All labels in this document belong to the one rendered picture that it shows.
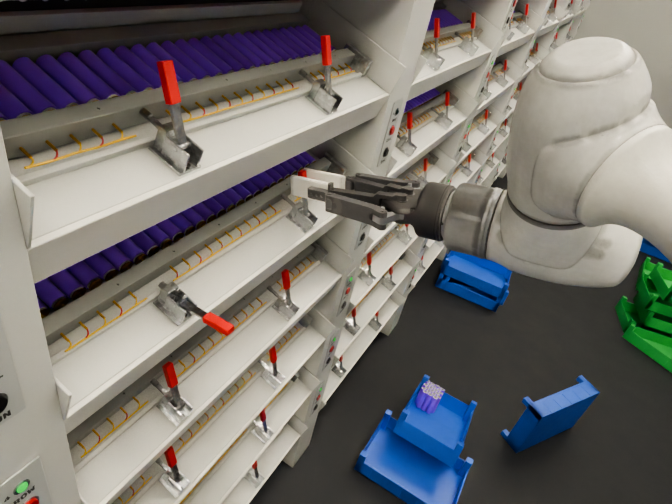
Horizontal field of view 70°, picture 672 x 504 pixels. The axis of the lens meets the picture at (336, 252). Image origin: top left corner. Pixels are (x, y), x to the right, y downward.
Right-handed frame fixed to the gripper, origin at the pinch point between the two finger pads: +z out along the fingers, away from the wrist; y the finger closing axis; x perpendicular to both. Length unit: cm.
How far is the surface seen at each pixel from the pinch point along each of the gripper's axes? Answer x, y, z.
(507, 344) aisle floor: -108, 119, -22
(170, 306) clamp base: -5.7, -27.6, 2.6
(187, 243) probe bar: -2.2, -20.3, 6.6
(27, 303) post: 6.2, -43.4, -2.2
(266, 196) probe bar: -2.0, -3.5, 6.9
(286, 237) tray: -7.3, -4.8, 2.6
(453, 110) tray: -6, 85, 5
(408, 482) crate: -105, 35, -10
